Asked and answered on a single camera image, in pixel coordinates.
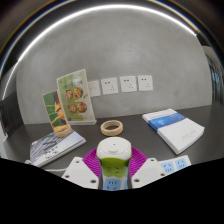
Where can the beige tape roll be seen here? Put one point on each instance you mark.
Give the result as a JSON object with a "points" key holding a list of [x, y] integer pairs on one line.
{"points": [[105, 130]]}

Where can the small sign in wooden base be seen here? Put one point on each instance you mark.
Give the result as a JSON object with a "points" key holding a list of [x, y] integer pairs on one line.
{"points": [[56, 111]]}

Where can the tall acrylic menu sign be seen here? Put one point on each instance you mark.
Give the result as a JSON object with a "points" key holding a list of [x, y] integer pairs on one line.
{"points": [[76, 96]]}

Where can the grey striped booklet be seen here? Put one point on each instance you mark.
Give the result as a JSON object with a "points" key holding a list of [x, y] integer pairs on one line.
{"points": [[55, 146]]}

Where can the white wall socket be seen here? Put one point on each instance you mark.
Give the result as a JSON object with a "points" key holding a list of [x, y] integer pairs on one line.
{"points": [[145, 83], [109, 86], [128, 84]]}

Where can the blank white wall plate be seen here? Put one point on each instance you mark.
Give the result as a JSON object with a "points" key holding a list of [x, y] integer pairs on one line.
{"points": [[94, 88]]}

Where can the dark framed glass window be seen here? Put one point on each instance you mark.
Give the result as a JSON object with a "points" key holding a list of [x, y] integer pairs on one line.
{"points": [[216, 73]]}

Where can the white ceiling light strip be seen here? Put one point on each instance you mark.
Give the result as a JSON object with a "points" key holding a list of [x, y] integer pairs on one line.
{"points": [[113, 6]]}

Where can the white and blue book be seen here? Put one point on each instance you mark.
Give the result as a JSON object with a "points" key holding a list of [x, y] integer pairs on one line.
{"points": [[176, 130]]}

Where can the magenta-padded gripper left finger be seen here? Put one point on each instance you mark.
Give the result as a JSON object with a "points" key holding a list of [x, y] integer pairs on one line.
{"points": [[80, 173]]}

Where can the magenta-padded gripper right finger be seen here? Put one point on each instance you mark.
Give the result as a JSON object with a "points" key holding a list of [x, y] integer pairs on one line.
{"points": [[148, 173]]}

